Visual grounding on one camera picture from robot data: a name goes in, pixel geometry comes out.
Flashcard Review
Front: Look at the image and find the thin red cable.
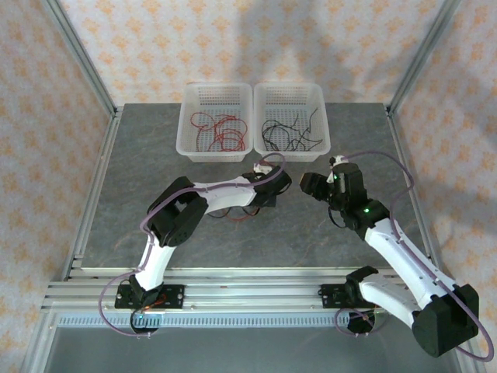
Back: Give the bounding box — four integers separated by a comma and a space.
224, 205, 269, 224
189, 111, 221, 152
209, 114, 238, 152
217, 116, 250, 152

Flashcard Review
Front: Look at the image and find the white perforated plastic basket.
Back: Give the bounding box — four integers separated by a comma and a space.
176, 82, 254, 163
252, 81, 332, 163

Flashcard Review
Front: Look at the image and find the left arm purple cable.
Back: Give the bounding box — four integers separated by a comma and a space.
99, 152, 287, 340

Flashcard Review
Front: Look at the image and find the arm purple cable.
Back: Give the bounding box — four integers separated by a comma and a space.
99, 152, 287, 340
334, 150, 492, 361

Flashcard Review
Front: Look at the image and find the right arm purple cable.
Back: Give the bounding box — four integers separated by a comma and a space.
334, 150, 492, 361

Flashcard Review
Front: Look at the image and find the aluminium table side rail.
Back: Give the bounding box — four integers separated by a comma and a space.
386, 108, 442, 279
64, 106, 125, 281

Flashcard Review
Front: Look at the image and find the aluminium mounting rail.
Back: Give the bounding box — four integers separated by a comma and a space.
42, 267, 465, 312

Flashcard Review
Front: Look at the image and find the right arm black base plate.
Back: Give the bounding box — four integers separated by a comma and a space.
320, 283, 374, 310

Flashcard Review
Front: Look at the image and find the grey slotted cable duct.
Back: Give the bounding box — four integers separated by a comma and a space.
50, 313, 420, 329

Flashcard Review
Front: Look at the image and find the black round cable port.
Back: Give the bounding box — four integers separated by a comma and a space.
346, 310, 389, 336
130, 310, 162, 336

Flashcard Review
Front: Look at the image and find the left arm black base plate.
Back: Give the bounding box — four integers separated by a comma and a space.
115, 284, 186, 311

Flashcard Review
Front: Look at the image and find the short red base wire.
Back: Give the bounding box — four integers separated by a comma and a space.
141, 295, 168, 311

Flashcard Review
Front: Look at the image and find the aluminium frame post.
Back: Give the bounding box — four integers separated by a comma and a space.
388, 0, 461, 116
42, 0, 120, 117

